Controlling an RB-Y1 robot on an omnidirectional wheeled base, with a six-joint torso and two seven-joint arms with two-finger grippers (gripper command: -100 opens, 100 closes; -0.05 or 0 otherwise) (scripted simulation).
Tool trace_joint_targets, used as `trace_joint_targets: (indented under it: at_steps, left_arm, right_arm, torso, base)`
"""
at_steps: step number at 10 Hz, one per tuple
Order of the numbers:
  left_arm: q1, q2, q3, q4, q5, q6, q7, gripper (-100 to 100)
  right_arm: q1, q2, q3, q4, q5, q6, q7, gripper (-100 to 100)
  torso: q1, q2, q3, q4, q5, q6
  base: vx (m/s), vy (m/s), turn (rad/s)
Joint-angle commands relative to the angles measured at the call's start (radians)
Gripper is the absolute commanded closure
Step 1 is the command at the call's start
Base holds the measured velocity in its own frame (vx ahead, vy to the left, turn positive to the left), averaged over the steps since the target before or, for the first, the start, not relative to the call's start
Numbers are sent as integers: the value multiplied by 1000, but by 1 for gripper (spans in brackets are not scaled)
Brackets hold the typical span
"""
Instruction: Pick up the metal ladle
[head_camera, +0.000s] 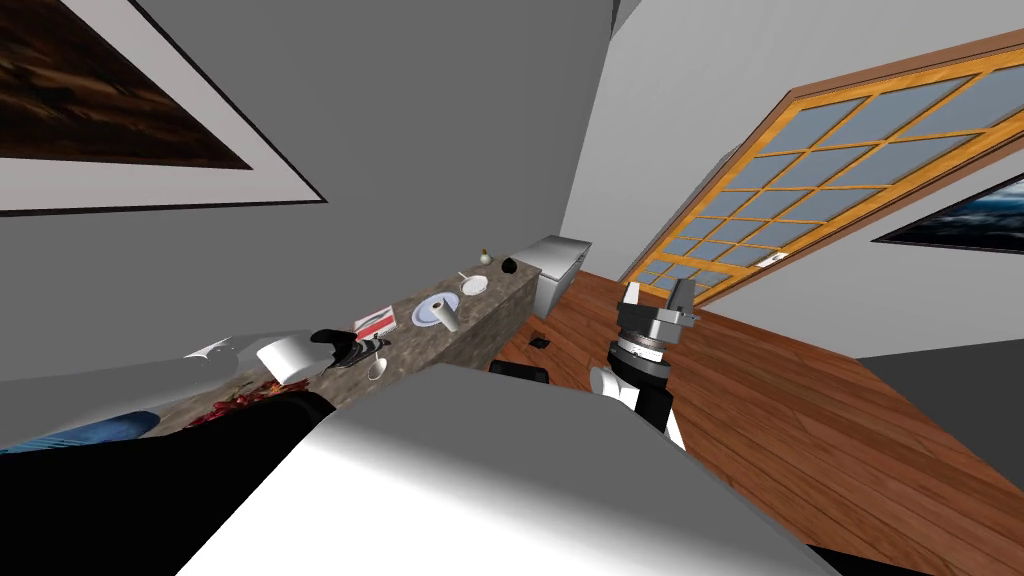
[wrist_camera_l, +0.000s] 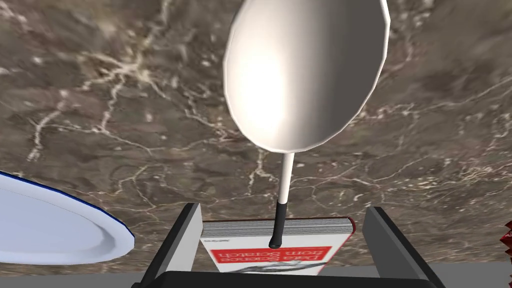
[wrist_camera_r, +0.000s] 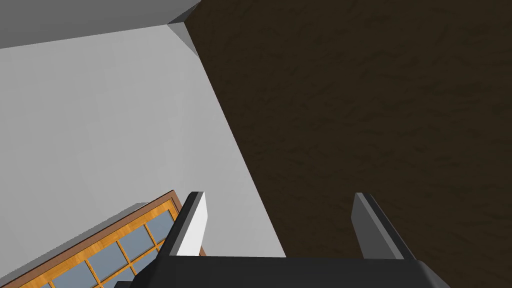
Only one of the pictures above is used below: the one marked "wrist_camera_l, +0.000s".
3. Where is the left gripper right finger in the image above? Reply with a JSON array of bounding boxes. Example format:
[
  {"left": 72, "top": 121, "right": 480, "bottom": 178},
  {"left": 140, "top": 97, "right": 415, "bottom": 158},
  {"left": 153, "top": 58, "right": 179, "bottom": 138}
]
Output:
[{"left": 362, "top": 206, "right": 446, "bottom": 288}]

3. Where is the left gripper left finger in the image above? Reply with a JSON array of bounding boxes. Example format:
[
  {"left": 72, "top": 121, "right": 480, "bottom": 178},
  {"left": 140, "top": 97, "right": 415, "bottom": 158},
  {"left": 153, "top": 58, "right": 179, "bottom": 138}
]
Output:
[{"left": 138, "top": 202, "right": 204, "bottom": 287}]

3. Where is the white and red book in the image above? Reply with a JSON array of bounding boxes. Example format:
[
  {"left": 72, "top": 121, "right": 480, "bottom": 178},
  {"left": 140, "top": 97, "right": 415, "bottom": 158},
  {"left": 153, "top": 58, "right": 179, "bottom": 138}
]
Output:
[{"left": 199, "top": 216, "right": 357, "bottom": 277}]

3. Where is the dark red jagged object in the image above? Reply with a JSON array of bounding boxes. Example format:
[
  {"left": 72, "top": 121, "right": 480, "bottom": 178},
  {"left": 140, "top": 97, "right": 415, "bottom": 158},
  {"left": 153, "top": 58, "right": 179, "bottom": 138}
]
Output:
[{"left": 503, "top": 220, "right": 512, "bottom": 259}]

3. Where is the white plate with blue rim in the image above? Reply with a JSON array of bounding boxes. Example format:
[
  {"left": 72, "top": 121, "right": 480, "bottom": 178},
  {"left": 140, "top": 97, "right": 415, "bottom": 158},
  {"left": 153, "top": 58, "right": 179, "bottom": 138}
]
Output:
[{"left": 0, "top": 171, "right": 136, "bottom": 266}]

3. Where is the white pan with black handle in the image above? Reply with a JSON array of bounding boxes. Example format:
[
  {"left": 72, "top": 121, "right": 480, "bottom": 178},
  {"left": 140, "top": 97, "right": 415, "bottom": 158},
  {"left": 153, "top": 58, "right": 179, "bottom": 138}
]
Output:
[{"left": 222, "top": 0, "right": 391, "bottom": 250}]

